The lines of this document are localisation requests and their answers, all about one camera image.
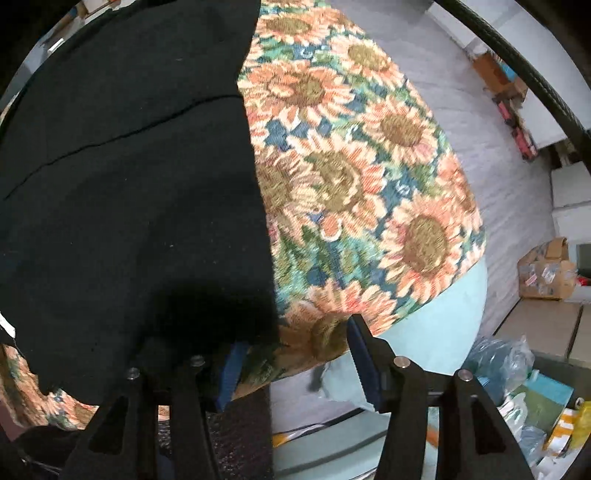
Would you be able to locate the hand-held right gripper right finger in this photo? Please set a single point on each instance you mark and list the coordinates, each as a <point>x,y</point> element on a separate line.
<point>364,364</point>

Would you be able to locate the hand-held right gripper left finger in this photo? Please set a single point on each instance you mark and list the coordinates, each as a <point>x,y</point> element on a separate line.
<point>231,374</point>

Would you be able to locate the black garment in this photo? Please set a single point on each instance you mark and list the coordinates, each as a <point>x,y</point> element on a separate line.
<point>129,184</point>

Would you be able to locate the pale green mattress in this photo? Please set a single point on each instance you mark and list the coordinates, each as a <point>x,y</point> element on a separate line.
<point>438,332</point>

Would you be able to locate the clear plastic bag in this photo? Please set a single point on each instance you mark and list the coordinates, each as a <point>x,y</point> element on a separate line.
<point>501,369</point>

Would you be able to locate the sunflower print blanket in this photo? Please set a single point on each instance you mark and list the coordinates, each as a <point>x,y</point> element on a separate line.
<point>369,184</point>

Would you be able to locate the green book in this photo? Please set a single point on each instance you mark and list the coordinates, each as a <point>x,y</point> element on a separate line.
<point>545,394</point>

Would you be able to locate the taped cardboard box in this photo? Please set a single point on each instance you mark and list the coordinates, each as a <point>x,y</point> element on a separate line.
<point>547,272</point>

